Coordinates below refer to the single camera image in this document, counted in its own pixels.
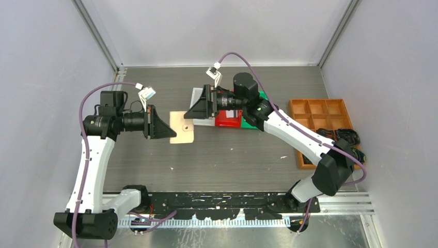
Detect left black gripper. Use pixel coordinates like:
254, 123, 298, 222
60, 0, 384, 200
117, 104, 176, 138

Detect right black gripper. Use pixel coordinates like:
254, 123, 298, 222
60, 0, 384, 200
184, 85, 246, 120

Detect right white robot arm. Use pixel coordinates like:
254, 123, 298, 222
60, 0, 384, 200
184, 72, 354, 212

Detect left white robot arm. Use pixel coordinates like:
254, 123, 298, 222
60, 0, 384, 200
53, 91, 177, 240

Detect white striped card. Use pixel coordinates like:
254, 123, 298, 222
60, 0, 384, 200
226, 110, 240, 118

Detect white plastic bin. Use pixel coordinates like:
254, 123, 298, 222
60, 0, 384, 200
190, 87, 215, 127

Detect red plastic bin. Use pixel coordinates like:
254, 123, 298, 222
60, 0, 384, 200
215, 110, 242, 128

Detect green plastic bin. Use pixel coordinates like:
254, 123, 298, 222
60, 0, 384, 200
241, 90, 270, 130

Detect orange compartment tray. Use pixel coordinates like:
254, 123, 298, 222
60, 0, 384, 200
288, 99, 366, 164

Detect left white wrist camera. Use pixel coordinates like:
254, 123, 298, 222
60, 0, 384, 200
135, 83, 156, 110

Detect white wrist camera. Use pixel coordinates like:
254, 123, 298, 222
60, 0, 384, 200
206, 62, 223, 89
135, 83, 156, 110

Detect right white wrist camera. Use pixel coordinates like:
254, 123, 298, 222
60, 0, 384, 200
206, 62, 223, 89

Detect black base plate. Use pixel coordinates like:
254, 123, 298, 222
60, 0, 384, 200
131, 192, 307, 221

